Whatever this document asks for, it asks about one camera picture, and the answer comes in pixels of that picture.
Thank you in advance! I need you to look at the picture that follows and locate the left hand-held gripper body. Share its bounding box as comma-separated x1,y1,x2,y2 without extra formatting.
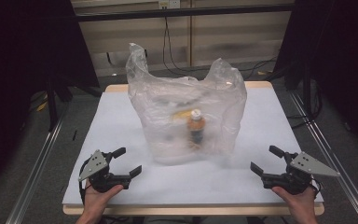
77,149,132,193

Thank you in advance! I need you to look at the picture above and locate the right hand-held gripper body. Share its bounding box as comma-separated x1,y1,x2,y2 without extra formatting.
261,151,341,196

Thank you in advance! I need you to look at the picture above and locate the person's right hand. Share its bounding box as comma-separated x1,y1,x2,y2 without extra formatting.
271,185,319,218

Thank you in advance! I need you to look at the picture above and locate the person's left hand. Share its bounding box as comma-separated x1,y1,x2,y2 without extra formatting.
83,180,125,217

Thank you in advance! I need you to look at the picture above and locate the white table mat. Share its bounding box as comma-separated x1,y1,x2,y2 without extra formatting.
62,87,324,207

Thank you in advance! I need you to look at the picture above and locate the white table board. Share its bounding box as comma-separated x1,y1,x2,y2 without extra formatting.
62,80,326,217

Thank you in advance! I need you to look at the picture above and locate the clear plastic bag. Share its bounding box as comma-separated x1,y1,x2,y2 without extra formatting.
125,42,248,166

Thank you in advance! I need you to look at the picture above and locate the yellow packet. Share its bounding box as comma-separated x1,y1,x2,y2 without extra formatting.
172,108,194,121

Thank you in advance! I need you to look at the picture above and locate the orange drink bottle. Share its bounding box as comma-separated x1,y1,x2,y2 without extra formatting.
186,108,207,147

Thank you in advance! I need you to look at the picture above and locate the black metal stand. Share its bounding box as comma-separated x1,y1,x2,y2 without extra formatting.
44,69,61,133

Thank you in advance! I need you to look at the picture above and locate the black curtain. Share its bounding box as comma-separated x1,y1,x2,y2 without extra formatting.
0,0,101,201
272,0,358,158

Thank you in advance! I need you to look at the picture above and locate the black horizontal bar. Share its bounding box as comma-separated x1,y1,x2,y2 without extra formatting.
74,3,296,23

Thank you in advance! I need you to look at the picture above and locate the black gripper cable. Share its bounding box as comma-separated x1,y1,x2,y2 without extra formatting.
309,177,324,193

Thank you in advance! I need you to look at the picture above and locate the metal floor rail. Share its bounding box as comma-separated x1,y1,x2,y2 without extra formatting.
5,113,68,224
288,90,358,224

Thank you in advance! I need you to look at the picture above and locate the black floor cable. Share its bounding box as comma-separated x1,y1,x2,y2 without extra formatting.
243,55,278,80

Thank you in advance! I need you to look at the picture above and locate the black hanging cable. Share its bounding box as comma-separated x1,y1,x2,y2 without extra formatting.
161,16,213,77

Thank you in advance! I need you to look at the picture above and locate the white wall power outlet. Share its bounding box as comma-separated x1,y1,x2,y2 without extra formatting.
158,0,182,10

